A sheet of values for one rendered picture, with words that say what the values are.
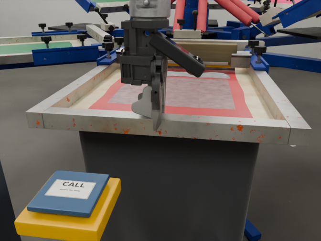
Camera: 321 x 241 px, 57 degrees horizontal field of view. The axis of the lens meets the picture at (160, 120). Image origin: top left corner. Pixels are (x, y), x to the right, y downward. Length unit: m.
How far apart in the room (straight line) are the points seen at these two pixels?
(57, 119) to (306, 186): 1.95
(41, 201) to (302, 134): 0.48
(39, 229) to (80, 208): 0.07
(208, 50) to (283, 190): 1.35
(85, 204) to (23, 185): 1.86
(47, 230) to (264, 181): 1.93
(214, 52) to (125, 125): 0.62
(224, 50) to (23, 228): 0.89
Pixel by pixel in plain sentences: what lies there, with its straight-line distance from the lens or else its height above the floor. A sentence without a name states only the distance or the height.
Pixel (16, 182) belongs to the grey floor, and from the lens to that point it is 2.38.
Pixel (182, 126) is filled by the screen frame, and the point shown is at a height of 1.01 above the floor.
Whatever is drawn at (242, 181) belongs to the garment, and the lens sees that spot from 0.78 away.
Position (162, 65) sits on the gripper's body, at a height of 1.14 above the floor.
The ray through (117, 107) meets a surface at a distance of 0.77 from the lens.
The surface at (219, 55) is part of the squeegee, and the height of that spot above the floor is 1.03.
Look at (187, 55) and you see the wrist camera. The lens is 0.55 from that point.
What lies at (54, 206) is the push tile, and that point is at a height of 0.97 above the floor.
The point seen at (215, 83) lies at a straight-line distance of 1.00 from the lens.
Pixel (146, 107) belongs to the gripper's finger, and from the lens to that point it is 0.58.
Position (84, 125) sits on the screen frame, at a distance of 0.65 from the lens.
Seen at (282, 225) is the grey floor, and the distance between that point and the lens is 1.96.
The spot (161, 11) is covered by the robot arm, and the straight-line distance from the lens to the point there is 0.54.
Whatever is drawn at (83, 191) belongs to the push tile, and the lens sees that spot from 0.50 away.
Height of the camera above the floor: 1.27
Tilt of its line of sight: 24 degrees down
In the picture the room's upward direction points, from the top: straight up
